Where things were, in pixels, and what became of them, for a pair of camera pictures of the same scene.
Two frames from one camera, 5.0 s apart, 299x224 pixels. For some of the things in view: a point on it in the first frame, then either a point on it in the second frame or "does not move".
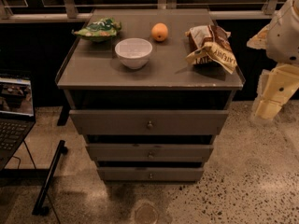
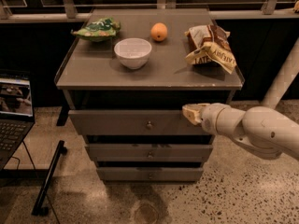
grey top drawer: [149, 122] does not move
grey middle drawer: [153, 152] does not move
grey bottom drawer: [150, 174] does not move
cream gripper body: [284, 40] → [210, 119]
